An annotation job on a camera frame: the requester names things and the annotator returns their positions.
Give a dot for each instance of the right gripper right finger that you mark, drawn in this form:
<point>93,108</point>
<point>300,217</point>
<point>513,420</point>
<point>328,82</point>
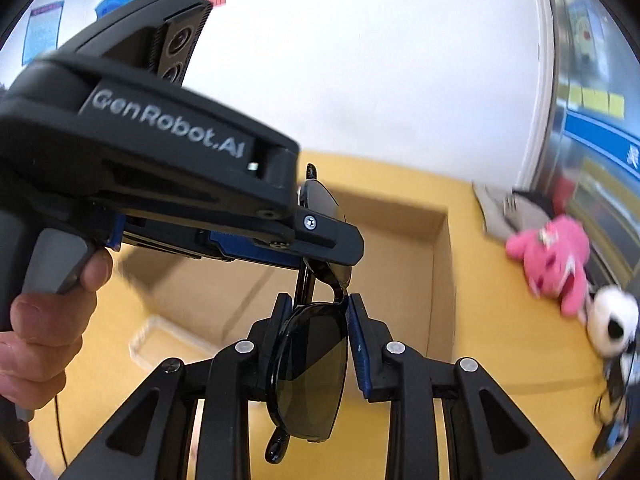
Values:
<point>487,435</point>

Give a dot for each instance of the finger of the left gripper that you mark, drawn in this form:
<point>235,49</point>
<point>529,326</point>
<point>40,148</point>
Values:
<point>195,243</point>
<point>304,233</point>

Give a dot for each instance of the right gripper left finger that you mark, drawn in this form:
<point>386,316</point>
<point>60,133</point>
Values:
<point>150,435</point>

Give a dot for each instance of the white clear phone case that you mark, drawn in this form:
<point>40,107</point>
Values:
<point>159,339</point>

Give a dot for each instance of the black sunglasses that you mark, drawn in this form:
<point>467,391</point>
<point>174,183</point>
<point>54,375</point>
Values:
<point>307,368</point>

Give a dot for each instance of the person left hand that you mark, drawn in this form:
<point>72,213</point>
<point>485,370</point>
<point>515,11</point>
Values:
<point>47,334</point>

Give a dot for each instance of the panda plush toy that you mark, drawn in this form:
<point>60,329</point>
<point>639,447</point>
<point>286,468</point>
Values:
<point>612,321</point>

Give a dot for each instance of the grey folded cloth bag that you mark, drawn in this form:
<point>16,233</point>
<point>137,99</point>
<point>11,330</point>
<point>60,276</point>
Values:
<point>508,212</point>

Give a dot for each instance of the magenta bear plush toy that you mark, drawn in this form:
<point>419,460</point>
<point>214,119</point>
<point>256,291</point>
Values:
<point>554,259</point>

